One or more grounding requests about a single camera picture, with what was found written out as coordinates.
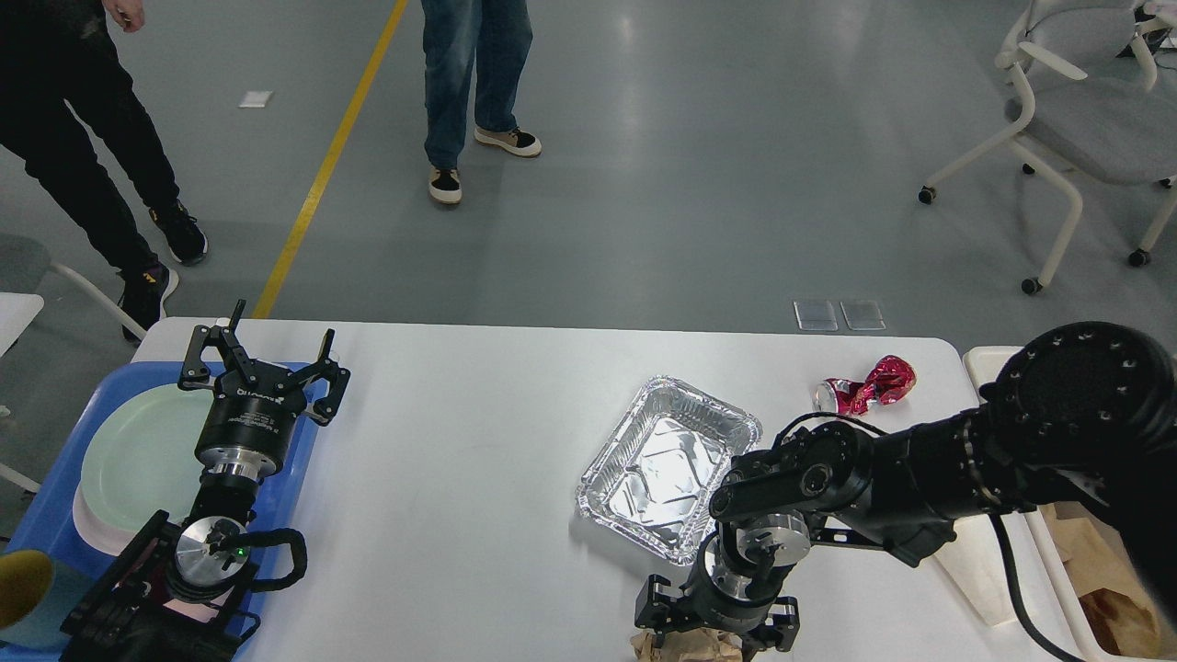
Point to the grey chair at left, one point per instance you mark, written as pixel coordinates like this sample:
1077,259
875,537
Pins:
24,264

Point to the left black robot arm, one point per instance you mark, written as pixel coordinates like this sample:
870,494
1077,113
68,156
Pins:
176,592

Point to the beige plastic bin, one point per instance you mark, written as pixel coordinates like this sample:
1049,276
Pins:
1057,570

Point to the white grey office chair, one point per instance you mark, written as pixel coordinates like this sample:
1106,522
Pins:
1083,82

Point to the dark green mug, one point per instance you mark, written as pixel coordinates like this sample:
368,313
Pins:
38,593

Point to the brown paper ball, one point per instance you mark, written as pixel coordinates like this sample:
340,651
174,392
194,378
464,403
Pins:
703,644

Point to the white paper scrap on floor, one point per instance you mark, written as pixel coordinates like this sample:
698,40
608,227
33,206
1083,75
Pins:
255,99

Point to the aluminium foil tray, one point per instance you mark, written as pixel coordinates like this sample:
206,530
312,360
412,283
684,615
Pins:
652,479

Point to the red foil wrapper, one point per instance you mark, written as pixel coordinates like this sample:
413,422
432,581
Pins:
891,380

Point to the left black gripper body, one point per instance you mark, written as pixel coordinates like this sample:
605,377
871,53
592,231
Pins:
248,430

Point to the brown paper bag in bin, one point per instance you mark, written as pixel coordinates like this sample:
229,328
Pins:
1103,588

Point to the left floor outlet plate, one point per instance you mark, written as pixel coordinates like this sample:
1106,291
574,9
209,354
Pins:
816,315

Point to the white paper cup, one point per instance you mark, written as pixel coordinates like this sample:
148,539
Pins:
974,562

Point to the standing person in black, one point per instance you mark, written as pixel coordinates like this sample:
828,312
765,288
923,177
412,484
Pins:
63,86

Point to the floor outlet plate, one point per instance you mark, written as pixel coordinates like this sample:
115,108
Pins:
816,315
863,315

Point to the right floor outlet plate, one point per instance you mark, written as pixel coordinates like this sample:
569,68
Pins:
863,315

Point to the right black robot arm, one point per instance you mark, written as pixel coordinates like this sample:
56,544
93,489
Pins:
1084,412

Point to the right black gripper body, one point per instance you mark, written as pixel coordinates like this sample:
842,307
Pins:
724,595

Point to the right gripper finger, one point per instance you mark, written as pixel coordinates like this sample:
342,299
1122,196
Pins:
659,606
778,630

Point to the pink plate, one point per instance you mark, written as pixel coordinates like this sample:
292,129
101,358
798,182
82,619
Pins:
105,528

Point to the standing person's left hand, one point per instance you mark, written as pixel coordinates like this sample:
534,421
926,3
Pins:
128,15

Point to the green plate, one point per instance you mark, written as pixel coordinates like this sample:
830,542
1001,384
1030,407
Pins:
142,458

